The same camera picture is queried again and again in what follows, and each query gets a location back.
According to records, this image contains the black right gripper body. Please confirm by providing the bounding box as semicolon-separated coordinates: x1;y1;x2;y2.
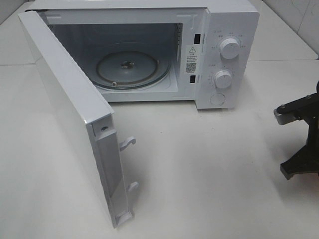
274;83;319;125

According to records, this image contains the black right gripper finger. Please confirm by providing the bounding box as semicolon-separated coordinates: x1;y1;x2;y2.
280;117;319;180

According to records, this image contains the round white door button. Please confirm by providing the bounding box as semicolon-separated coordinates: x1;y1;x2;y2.
210;93;226;106

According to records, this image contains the white microwave door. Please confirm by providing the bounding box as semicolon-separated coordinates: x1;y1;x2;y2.
18;11;139;227

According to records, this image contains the lower white timer knob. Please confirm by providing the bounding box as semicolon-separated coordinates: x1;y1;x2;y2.
213;70;233;89

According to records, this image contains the upper white power knob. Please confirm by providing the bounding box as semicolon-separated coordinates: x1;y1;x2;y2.
219;36;240;60

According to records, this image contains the white microwave oven body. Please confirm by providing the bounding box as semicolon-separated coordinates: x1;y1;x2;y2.
24;0;259;110

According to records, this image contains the white warning label sticker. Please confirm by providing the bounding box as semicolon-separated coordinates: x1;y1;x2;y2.
184;44;200;74

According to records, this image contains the glass microwave turntable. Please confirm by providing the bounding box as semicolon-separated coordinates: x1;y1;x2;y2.
90;51;171;90

